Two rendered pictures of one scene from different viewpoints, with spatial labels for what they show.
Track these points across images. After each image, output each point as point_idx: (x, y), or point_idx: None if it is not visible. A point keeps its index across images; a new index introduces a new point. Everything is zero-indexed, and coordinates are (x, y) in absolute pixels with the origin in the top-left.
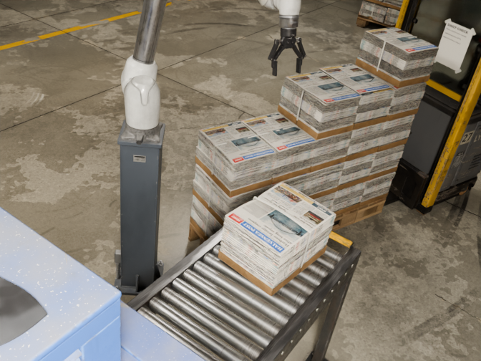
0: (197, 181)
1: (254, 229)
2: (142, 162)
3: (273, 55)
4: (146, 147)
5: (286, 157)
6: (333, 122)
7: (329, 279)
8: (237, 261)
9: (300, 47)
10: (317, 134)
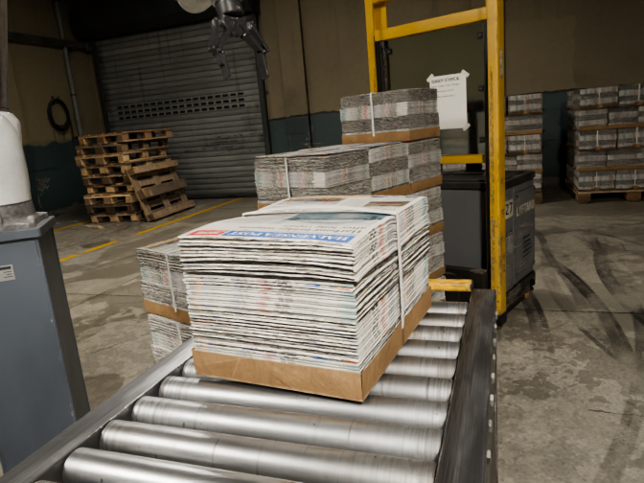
0: (158, 344)
1: (260, 233)
2: (9, 280)
3: (214, 41)
4: (7, 241)
5: None
6: (343, 188)
7: (474, 337)
8: (245, 352)
9: (257, 35)
10: None
